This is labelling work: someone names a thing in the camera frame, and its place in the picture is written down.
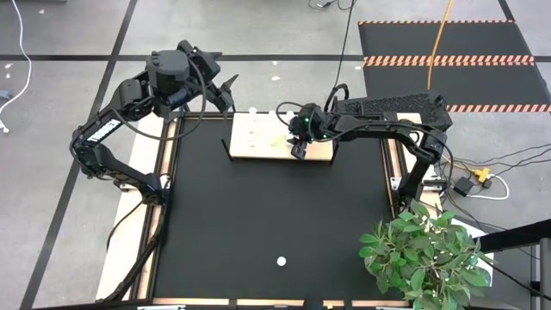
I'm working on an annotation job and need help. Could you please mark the thin black cable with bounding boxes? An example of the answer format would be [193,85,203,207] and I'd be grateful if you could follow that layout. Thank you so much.
[490,157,551,173]
[481,143,551,165]

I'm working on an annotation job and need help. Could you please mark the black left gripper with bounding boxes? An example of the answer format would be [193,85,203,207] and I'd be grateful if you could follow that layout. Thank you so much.
[144,39,240,120]

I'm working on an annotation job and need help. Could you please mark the black metal table frame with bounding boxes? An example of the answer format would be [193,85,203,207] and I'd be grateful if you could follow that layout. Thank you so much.
[102,96,436,303]

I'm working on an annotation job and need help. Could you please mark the grey metal post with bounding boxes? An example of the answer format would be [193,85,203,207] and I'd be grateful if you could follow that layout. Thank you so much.
[529,236,551,310]

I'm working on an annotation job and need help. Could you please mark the black mat orange hazard stripes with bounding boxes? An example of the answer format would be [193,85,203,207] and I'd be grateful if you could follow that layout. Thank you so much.
[357,19,551,114]

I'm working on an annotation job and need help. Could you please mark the black power brick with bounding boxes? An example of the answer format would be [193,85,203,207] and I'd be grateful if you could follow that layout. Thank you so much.
[454,177,474,197]

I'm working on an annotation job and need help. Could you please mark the black perforated computer case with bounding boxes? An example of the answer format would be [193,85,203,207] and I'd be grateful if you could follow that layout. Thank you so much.
[334,90,454,134]

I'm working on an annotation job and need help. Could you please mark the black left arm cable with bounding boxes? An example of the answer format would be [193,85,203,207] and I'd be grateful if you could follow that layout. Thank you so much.
[111,59,208,142]

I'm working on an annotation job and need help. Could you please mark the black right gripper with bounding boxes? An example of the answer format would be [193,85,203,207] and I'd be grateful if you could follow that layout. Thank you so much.
[286,102,342,162]

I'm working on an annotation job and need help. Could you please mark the yellow cable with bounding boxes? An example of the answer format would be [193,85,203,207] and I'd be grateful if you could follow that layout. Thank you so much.
[425,0,454,91]

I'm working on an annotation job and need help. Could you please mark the yellow power plug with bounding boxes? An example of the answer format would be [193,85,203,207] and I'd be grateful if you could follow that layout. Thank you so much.
[473,166,492,184]

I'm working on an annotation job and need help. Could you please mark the white power cable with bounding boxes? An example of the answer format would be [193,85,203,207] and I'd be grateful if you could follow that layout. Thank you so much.
[467,174,511,202]

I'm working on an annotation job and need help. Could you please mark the green potted plant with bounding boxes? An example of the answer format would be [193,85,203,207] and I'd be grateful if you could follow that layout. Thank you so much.
[356,199,496,310]

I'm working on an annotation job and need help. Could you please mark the long black cable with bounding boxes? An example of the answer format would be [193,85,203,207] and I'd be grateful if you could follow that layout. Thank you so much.
[333,0,356,90]

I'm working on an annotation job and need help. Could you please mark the white floor cable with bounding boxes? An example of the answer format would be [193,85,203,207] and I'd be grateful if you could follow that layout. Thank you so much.
[0,0,32,135]

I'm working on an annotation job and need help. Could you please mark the thick black cable loop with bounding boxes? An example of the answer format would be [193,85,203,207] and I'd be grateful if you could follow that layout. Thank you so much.
[323,83,350,114]

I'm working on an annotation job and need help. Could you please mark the wooden shelf black metal frame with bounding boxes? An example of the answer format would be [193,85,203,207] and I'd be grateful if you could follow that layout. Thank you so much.
[221,91,344,164]

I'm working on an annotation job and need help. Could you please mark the black metal bar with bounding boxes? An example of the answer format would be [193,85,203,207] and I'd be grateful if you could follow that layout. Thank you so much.
[477,218,551,253]

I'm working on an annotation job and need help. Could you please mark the black floor cable with plug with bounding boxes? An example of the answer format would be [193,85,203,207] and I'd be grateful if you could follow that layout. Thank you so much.
[307,0,365,10]

